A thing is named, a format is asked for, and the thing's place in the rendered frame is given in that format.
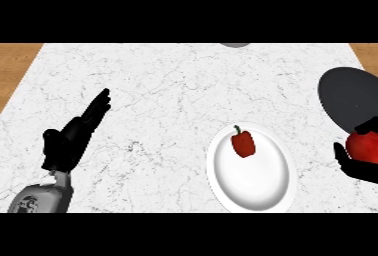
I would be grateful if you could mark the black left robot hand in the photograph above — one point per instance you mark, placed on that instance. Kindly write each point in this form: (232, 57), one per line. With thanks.
(68, 140)

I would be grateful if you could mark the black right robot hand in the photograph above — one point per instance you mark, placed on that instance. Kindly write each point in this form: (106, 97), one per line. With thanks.
(354, 166)

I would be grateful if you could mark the red tomato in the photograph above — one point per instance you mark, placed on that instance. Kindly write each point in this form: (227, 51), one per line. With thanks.
(363, 146)

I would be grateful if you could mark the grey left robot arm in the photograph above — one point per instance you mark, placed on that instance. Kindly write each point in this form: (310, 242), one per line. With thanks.
(43, 196)

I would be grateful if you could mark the dark grey pan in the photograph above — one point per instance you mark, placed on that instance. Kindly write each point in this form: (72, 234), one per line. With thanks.
(348, 98)

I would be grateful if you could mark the white plate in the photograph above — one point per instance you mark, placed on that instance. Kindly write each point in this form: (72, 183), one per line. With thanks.
(251, 168)

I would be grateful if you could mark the red bell pepper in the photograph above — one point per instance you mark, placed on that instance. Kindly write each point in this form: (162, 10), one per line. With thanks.
(242, 143)

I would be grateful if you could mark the grey round object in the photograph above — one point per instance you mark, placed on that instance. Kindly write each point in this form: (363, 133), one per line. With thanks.
(235, 45)

